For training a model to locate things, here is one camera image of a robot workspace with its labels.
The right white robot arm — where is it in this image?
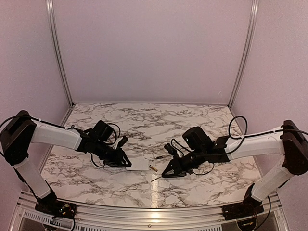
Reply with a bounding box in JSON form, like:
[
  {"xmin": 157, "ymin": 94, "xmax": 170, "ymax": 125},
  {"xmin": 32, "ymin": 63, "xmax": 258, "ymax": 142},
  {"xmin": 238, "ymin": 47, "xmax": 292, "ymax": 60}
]
[{"xmin": 162, "ymin": 120, "xmax": 308, "ymax": 216}]

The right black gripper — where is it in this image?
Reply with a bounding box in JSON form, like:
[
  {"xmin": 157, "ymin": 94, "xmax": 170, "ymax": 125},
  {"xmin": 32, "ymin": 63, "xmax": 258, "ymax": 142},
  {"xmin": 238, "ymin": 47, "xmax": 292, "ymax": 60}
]
[{"xmin": 162, "ymin": 147, "xmax": 207, "ymax": 178}]

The front aluminium rail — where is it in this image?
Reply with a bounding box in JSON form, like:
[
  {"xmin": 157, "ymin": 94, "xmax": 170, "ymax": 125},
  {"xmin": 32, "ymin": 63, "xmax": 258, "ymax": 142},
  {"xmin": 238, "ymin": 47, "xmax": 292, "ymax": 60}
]
[{"xmin": 9, "ymin": 192, "xmax": 289, "ymax": 231}]

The left aluminium frame post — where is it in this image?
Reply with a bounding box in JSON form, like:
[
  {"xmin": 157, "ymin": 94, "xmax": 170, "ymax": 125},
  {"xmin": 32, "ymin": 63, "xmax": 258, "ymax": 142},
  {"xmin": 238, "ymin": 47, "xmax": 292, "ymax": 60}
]
[{"xmin": 45, "ymin": 0, "xmax": 74, "ymax": 106}]

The aluminium frame post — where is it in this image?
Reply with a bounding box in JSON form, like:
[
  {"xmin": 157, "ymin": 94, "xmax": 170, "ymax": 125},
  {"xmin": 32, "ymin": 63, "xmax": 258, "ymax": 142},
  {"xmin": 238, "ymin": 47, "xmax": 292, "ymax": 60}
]
[
  {"xmin": 228, "ymin": 0, "xmax": 260, "ymax": 110},
  {"xmin": 45, "ymin": 0, "xmax": 74, "ymax": 106}
]

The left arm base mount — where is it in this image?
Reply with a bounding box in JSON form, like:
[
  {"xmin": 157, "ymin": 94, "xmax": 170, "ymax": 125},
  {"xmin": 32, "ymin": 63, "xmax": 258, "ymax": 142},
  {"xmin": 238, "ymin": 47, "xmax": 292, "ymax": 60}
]
[{"xmin": 35, "ymin": 201, "xmax": 77, "ymax": 219}]

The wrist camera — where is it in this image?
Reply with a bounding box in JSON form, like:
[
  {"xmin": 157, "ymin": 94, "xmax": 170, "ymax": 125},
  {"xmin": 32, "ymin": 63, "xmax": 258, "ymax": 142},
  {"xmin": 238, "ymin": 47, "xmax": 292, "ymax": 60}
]
[
  {"xmin": 164, "ymin": 143, "xmax": 179, "ymax": 157},
  {"xmin": 111, "ymin": 136, "xmax": 128, "ymax": 149}
]

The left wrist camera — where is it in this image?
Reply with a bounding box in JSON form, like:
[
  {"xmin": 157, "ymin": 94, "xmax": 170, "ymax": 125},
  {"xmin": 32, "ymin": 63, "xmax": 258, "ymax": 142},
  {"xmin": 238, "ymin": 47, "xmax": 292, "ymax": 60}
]
[{"xmin": 111, "ymin": 136, "xmax": 128, "ymax": 149}]

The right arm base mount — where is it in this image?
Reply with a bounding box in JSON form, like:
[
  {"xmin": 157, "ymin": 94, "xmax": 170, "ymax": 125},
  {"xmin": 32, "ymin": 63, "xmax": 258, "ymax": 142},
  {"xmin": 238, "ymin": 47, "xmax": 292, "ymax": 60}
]
[{"xmin": 222, "ymin": 202, "xmax": 264, "ymax": 220}]

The white battery cover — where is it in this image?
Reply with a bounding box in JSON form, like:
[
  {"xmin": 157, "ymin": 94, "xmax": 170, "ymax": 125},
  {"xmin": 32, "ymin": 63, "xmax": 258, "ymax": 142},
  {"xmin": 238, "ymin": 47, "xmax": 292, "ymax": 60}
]
[{"xmin": 158, "ymin": 180, "xmax": 170, "ymax": 188}]

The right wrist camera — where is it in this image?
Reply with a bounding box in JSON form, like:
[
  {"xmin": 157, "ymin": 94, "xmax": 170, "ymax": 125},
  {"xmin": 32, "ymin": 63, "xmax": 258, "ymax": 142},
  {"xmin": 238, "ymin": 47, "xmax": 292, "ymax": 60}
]
[{"xmin": 164, "ymin": 143, "xmax": 179, "ymax": 157}]

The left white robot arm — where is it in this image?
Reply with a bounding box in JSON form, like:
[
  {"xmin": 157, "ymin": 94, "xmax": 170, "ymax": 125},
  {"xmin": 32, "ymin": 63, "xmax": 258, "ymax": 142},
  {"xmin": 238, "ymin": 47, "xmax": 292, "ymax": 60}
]
[{"xmin": 0, "ymin": 110, "xmax": 132, "ymax": 214}]

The right aluminium frame post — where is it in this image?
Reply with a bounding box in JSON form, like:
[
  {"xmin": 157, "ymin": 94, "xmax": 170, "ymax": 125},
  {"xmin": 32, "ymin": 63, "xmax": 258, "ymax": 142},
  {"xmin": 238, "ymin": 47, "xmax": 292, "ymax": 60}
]
[{"xmin": 228, "ymin": 0, "xmax": 260, "ymax": 110}]

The white remote control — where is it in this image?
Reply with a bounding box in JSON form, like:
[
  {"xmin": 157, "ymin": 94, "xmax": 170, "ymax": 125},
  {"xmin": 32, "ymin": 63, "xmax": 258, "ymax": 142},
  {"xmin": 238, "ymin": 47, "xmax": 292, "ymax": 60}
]
[{"xmin": 126, "ymin": 157, "xmax": 155, "ymax": 171}]

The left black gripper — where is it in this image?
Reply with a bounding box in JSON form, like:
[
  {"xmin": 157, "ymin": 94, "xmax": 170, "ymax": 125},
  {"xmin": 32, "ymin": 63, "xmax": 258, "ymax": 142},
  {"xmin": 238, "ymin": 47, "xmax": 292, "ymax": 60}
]
[{"xmin": 93, "ymin": 140, "xmax": 131, "ymax": 167}]

